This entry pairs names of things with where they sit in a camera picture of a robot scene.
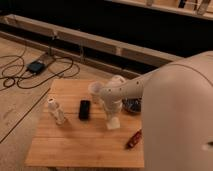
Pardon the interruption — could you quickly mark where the white sponge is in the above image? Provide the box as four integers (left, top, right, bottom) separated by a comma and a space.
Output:
107, 117, 120, 130

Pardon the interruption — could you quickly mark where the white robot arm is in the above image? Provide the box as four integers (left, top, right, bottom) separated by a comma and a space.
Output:
100, 51, 213, 171

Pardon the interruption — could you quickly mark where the dark ceramic bowl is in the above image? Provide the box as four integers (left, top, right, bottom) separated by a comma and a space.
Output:
122, 98, 141, 113

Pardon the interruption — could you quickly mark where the black smartphone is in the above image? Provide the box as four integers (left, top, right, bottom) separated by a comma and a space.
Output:
79, 100, 90, 120

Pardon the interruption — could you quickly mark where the red snack wrapper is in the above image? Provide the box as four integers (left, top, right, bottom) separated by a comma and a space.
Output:
126, 130, 142, 149

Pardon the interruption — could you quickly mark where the wooden table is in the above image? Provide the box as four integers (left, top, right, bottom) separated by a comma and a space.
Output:
25, 79, 144, 168

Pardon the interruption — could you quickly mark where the clear plastic bottle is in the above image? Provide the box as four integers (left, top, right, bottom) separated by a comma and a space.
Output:
47, 98, 66, 125

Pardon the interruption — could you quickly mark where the blue power adapter box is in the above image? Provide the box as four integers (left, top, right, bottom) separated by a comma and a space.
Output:
27, 61, 45, 74

